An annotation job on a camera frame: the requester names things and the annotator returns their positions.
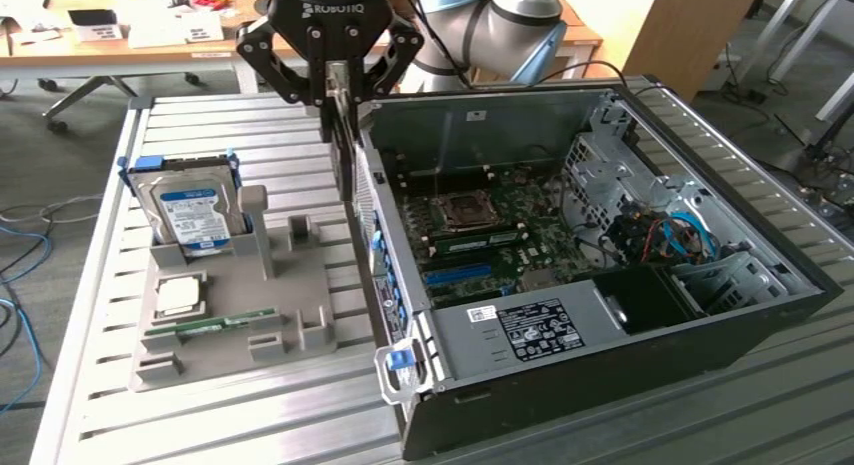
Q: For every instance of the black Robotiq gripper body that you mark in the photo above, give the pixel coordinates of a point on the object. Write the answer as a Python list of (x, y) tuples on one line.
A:
[(330, 15)]

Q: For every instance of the black graphics card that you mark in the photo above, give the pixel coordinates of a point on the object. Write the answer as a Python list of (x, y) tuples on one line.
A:
[(344, 150)]

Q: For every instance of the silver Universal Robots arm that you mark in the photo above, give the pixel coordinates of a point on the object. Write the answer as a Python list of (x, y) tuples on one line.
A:
[(507, 30)]

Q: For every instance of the large white box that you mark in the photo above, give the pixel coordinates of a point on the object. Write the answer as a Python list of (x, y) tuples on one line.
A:
[(173, 30)]

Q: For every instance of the wooden desk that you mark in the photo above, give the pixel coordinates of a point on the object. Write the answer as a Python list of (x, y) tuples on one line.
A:
[(100, 57)]

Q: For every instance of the small white black box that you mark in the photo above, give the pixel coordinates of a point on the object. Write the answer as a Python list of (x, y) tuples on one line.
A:
[(96, 27)]

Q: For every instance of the hard disk with blue carrier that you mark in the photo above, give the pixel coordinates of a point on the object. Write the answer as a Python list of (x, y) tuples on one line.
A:
[(193, 210)]

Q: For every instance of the CPU socket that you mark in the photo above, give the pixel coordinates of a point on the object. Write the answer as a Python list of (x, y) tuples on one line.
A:
[(463, 211)]

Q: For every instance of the green installed RAM stick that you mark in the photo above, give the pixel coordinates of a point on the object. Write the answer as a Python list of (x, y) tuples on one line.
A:
[(476, 244)]

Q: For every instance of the green motherboard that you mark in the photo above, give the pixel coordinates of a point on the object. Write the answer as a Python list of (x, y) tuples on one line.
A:
[(534, 225)]

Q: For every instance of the metal drive cage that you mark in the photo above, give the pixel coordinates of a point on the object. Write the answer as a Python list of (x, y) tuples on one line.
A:
[(614, 185)]

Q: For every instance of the blue expansion slot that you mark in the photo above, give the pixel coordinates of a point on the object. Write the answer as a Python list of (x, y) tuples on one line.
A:
[(467, 275)]

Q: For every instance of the grey parts rack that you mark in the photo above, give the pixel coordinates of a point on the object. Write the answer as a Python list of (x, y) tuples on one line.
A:
[(247, 295)]

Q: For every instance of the silver CPU chip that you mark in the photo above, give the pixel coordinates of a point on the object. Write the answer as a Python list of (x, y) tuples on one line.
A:
[(179, 295)]

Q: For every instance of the grey power supply unit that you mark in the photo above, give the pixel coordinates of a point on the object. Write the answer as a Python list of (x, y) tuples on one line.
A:
[(480, 345)]

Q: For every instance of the metal disk bay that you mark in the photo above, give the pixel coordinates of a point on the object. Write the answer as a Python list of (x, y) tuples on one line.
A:
[(734, 285)]

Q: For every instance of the black open PC case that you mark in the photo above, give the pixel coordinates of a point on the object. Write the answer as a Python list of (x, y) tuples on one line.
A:
[(600, 385)]

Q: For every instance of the white desk frame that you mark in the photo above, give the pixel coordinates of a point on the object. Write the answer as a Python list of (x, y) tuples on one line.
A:
[(810, 30)]

